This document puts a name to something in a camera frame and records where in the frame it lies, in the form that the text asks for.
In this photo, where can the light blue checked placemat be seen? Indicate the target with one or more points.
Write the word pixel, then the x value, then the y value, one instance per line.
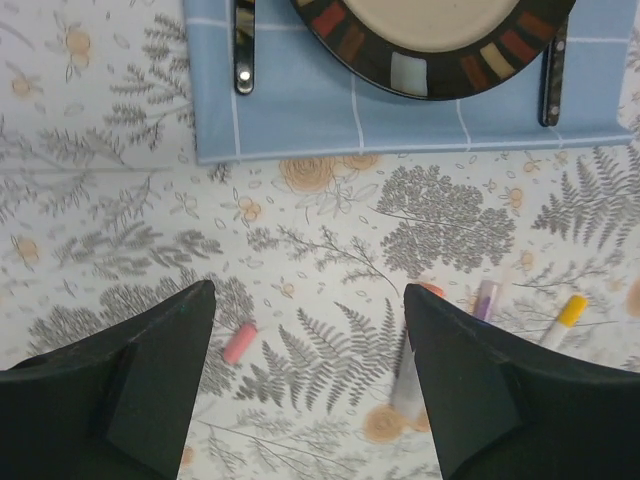
pixel 305 103

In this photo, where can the pink pen cap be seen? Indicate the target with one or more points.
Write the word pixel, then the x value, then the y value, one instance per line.
pixel 239 343

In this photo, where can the white marker with yellow tip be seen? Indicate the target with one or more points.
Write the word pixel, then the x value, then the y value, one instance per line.
pixel 554 336

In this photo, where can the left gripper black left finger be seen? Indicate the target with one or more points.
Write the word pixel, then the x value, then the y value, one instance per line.
pixel 114 405

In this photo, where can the grey marker with red tip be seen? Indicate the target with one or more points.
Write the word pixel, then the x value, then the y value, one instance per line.
pixel 406 396

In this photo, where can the black handled table knife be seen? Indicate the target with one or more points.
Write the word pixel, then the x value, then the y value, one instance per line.
pixel 552 78

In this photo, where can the dark striped rim dinner plate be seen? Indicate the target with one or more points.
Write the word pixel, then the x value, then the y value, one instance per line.
pixel 434 50

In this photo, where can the black handled fork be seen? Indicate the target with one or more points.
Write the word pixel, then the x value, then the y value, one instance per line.
pixel 244 46

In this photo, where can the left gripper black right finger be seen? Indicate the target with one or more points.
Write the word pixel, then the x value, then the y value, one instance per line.
pixel 501 407

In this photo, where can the orange pen cap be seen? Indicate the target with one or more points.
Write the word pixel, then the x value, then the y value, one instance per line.
pixel 433 289

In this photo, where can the purple pen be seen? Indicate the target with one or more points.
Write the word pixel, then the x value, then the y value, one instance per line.
pixel 487 299

